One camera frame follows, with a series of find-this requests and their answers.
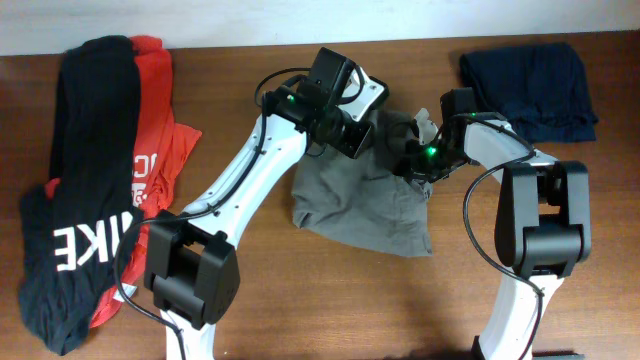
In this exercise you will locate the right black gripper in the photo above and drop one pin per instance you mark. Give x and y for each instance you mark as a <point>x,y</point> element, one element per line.
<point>411,163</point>

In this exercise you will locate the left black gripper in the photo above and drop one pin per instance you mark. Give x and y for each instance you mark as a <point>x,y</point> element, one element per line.
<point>355,140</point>

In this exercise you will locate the grey shorts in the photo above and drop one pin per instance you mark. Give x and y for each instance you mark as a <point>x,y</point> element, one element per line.
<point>359,202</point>

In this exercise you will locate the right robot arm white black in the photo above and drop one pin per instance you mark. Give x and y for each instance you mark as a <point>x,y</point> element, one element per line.
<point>543,220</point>

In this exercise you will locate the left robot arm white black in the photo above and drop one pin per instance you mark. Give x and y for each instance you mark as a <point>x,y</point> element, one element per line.
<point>191,266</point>

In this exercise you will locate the folded navy blue garment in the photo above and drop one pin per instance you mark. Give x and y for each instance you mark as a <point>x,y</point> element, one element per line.
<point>542,90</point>

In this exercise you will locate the red t-shirt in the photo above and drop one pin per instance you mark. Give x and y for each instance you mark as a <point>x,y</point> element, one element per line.
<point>161,148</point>

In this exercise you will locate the black t-shirt white lettering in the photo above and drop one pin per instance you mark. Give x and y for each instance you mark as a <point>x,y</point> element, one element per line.
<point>76,237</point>

